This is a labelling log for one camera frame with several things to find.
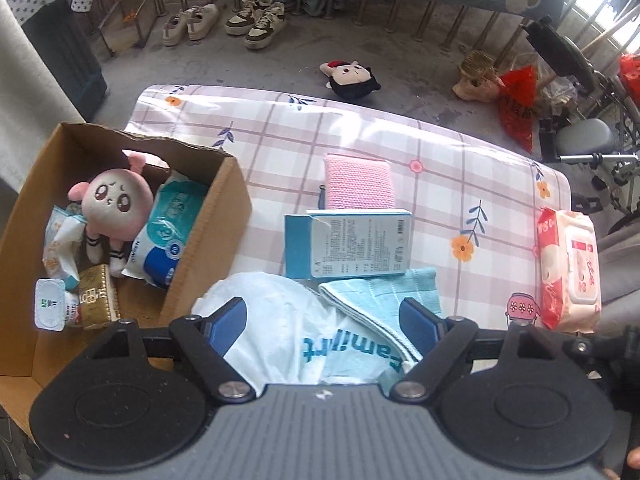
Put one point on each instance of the blue white carton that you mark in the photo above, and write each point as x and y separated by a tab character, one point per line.
360	245

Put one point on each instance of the cardboard box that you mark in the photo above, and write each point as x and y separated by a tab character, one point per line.
210	220

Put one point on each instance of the pink plush doll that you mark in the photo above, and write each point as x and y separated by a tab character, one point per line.
115	200

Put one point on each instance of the light blue towel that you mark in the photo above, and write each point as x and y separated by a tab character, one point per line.
380	295

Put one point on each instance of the bicycle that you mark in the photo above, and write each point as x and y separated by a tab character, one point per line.
585	137

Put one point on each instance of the tan woven object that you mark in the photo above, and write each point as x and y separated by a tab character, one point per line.
475	77

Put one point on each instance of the red plastic bag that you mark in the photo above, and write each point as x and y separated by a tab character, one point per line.
515	105
629	67

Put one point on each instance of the pair of dark sneakers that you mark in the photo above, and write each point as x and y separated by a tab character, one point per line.
265	27

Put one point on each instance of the checked floral tablecloth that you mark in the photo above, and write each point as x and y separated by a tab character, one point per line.
280	160

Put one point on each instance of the white yogurt cup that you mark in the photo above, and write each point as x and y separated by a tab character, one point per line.
50	305

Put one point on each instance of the white plastic bag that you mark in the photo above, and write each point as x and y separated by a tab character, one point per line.
280	320

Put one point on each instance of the green white patterned socks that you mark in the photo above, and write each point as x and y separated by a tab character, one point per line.
62	240

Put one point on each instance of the pink knitted sponge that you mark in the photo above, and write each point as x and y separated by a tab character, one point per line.
357	182

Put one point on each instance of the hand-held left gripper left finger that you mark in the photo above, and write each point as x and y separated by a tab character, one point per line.
227	325

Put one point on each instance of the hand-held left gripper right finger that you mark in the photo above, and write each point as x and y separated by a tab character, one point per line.
417	317

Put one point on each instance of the beige curtain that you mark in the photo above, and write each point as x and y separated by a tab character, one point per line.
10	110

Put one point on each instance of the small orange toy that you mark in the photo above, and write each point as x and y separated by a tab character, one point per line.
131	14

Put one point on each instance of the white shoe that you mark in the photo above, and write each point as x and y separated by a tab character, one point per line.
202	20
175	27

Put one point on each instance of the pink wet wipes pack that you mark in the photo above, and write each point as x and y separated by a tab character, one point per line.
567	270

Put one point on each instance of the black haired plush doll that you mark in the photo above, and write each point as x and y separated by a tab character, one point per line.
350	80

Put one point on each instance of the gold brown box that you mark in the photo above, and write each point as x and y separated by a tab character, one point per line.
97	295

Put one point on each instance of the person's right hand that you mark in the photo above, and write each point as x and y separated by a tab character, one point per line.
634	460

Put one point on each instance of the blue white tissue pack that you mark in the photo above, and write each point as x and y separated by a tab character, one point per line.
165	230

